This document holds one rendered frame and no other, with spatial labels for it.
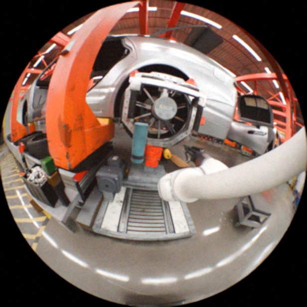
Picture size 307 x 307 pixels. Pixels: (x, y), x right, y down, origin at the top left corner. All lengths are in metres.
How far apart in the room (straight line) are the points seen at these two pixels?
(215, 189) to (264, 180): 0.09
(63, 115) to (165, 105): 0.49
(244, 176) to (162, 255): 0.74
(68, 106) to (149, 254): 0.96
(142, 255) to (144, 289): 0.30
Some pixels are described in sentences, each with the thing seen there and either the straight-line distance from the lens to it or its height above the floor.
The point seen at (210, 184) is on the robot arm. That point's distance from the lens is 0.18.
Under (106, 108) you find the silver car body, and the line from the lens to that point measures 0.89.
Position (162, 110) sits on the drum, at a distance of 0.51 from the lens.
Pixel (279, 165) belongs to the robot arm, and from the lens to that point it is 0.17.
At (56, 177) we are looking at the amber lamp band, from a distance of 0.36.
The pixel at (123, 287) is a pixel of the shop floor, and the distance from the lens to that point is 0.82.
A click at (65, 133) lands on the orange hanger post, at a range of 0.45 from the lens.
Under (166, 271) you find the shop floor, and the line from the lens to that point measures 0.82.
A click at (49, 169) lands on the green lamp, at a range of 0.34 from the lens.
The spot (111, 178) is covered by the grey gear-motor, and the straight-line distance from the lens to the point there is 0.62.
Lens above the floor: 0.78
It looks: 22 degrees down
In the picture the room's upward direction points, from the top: 10 degrees clockwise
